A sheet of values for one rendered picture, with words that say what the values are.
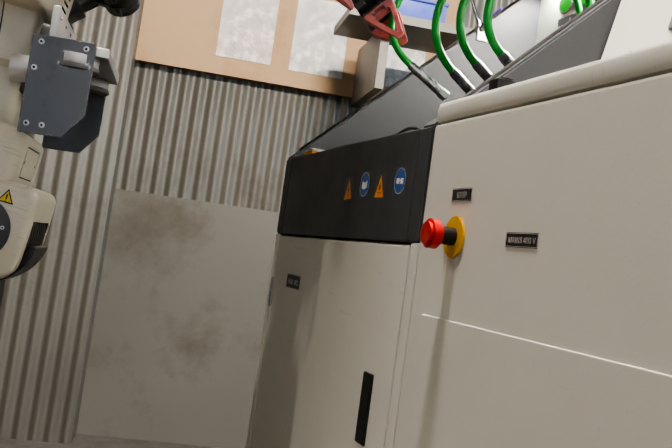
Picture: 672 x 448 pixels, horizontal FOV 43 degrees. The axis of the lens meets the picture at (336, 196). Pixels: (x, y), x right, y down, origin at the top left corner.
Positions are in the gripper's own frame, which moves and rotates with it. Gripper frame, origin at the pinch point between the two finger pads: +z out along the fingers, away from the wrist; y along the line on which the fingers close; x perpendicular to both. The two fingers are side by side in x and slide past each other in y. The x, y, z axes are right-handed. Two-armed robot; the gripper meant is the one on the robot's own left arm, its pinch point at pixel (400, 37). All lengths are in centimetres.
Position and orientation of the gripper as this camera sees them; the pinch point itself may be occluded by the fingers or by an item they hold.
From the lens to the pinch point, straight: 167.9
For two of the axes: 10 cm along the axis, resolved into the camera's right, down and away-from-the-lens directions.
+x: -7.8, 6.2, 0.6
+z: 5.3, 7.1, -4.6
